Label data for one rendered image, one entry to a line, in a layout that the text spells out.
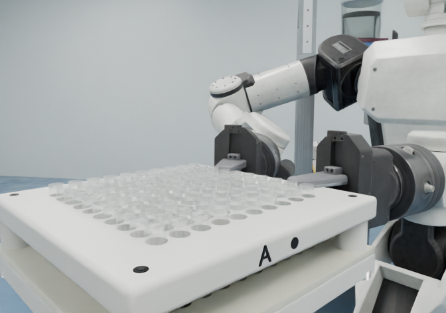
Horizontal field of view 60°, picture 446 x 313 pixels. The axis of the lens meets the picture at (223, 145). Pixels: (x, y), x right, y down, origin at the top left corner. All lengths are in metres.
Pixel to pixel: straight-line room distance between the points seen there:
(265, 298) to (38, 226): 0.16
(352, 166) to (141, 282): 0.27
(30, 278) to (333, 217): 0.23
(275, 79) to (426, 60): 0.32
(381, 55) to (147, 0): 4.82
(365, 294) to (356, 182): 0.46
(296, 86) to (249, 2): 4.23
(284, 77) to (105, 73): 4.79
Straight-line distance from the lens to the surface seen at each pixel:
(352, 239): 0.36
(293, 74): 0.92
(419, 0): 0.87
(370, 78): 0.83
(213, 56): 5.09
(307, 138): 1.40
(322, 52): 0.94
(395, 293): 0.87
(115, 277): 0.20
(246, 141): 0.49
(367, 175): 0.42
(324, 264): 0.33
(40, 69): 6.15
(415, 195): 0.47
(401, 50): 0.82
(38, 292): 0.32
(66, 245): 0.25
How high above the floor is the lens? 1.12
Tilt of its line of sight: 7 degrees down
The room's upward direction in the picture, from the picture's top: straight up
